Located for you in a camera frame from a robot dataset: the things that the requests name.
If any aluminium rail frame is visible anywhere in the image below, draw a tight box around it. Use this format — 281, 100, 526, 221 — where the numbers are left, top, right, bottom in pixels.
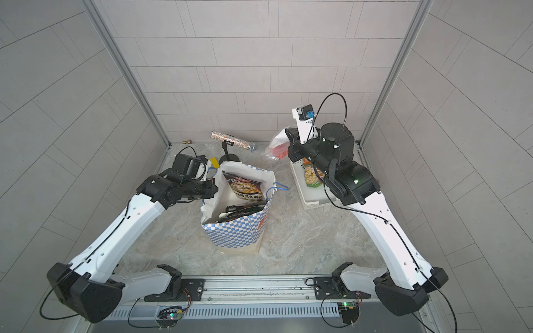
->
78, 272, 438, 321

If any purple black fish packet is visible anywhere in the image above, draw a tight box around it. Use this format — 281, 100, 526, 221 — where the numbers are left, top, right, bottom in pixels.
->
222, 171, 266, 203

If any black red condiment packet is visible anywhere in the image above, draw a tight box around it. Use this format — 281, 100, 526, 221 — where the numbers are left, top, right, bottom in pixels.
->
216, 202, 266, 223

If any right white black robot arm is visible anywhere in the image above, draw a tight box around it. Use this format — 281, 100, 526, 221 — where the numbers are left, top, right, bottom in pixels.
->
285, 123, 448, 316

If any green yellow food packet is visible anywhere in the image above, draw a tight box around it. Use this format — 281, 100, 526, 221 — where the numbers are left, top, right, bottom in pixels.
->
302, 158, 325, 188

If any left circuit board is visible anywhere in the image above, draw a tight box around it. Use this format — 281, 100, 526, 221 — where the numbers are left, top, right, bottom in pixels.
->
156, 306, 187, 326

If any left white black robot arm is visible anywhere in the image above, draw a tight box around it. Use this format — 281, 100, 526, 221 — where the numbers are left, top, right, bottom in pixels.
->
47, 153, 218, 323

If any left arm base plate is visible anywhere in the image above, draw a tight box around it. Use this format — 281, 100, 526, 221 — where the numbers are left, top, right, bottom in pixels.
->
143, 278, 205, 302

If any right circuit board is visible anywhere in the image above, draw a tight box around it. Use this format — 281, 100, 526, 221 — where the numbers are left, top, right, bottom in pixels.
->
337, 302, 360, 326

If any white plastic basket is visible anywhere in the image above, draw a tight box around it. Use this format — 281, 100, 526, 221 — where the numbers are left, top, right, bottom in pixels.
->
290, 161, 339, 210

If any clear red pouch packet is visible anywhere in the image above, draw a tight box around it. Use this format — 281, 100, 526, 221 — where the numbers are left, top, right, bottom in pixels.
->
265, 128, 290, 160

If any blue checkered paper bag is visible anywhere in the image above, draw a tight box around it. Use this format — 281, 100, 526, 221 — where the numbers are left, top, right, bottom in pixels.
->
201, 162, 287, 255

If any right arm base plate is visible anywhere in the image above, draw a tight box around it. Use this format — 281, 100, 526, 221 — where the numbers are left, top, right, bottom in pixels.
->
305, 276, 371, 301

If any black microphone stand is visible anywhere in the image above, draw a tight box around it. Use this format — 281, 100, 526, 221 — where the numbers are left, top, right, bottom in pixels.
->
218, 140, 240, 165

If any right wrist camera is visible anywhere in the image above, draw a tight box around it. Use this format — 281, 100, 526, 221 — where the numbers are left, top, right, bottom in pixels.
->
292, 104, 319, 144

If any yellow block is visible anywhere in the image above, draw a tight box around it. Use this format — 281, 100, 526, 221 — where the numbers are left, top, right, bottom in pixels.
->
210, 158, 219, 169

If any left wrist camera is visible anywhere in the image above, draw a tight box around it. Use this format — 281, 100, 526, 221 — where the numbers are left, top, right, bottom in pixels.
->
172, 153, 208, 180

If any circuit board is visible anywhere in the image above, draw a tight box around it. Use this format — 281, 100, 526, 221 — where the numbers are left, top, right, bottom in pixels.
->
337, 302, 360, 326
156, 306, 187, 326

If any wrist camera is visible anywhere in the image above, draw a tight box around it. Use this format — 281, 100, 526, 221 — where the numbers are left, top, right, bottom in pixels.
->
172, 153, 208, 180
292, 104, 319, 144

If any glitter microphone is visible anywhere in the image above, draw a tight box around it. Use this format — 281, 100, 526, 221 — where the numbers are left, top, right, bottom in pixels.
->
211, 131, 257, 152

